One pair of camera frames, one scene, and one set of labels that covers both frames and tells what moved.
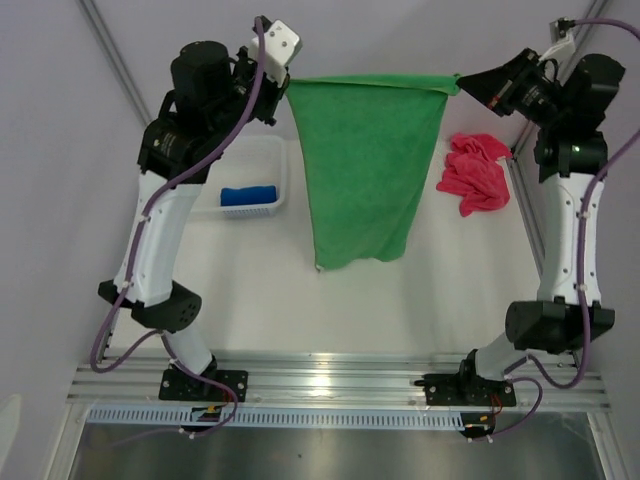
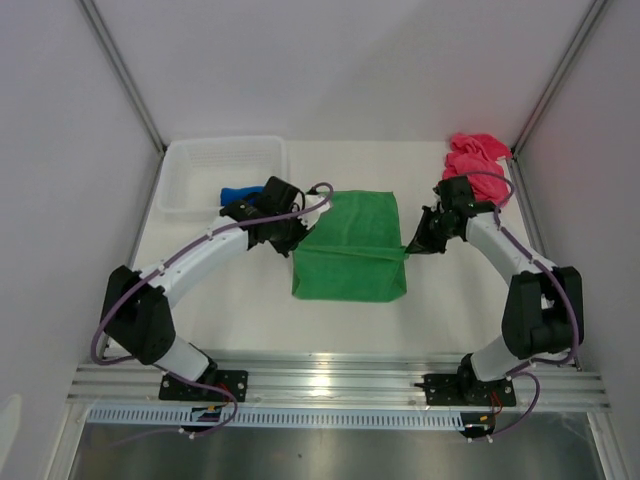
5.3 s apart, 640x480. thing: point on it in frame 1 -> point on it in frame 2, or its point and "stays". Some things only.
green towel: [367, 141] -> [354, 252]
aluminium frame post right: [583, 26] stays
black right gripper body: [525, 88] -> [432, 234]
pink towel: [473, 173] stays
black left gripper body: [243, 81] -> [287, 234]
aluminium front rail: [324, 381] stays
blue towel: [247, 195] stays
